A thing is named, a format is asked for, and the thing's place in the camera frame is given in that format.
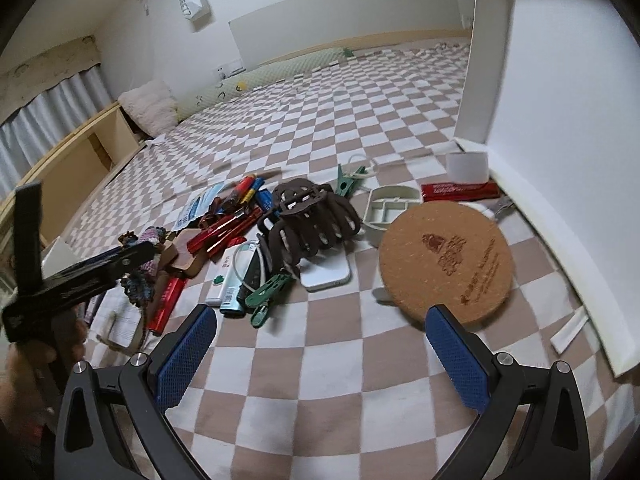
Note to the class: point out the white power bank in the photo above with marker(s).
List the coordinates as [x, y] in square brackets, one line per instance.
[327, 272]

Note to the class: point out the white fluffy pillow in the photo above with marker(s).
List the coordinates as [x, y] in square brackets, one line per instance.
[147, 105]

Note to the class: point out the checkered blanket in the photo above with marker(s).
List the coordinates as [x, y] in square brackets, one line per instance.
[350, 110]

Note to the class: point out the wooden shelf unit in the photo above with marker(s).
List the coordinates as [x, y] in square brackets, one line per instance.
[80, 160]

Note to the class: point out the brown hair claw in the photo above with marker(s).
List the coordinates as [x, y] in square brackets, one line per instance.
[310, 225]

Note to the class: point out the white container box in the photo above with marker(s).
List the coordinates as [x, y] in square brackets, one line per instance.
[560, 135]

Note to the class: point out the white barcode tube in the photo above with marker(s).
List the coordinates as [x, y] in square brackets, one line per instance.
[227, 285]

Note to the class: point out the grey white curtain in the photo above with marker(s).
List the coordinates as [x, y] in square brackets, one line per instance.
[45, 110]

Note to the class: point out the pale green patterned pillow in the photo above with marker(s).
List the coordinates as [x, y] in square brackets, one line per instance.
[215, 92]

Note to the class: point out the green clothespin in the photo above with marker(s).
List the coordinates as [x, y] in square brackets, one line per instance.
[345, 185]
[265, 297]

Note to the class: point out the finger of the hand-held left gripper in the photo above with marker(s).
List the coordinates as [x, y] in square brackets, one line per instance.
[27, 230]
[115, 262]

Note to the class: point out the person's left hand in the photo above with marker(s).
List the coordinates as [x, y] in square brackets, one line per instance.
[15, 380]

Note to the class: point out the red blue marker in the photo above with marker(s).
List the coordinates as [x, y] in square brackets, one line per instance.
[247, 187]

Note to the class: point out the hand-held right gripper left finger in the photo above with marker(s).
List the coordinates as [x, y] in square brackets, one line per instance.
[185, 355]

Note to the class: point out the blue white packet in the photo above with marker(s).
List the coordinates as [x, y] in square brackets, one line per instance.
[200, 205]

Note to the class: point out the white divided tray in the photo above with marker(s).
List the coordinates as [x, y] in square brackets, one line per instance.
[390, 210]

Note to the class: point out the white cardboard strip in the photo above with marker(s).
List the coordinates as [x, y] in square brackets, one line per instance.
[570, 332]

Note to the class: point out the silver metal tool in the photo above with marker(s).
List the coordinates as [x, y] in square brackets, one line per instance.
[500, 205]

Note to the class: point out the white wall socket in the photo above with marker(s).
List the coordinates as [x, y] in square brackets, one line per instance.
[230, 67]

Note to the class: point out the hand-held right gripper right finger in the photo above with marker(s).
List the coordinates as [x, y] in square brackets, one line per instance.
[457, 355]

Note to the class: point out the multicolour crochet pouch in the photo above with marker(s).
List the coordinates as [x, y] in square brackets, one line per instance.
[145, 245]

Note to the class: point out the green dotted bolster pillow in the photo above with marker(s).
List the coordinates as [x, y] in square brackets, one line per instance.
[305, 57]

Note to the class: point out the round cork coaster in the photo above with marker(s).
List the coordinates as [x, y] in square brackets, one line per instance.
[445, 265]

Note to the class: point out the red cigarette box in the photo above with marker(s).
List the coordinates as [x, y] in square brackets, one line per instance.
[460, 191]

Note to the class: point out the red metallic tube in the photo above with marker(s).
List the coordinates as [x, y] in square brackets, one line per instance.
[167, 300]
[220, 232]

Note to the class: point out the patterned curtain valance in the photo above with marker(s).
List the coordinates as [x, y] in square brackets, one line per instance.
[50, 60]

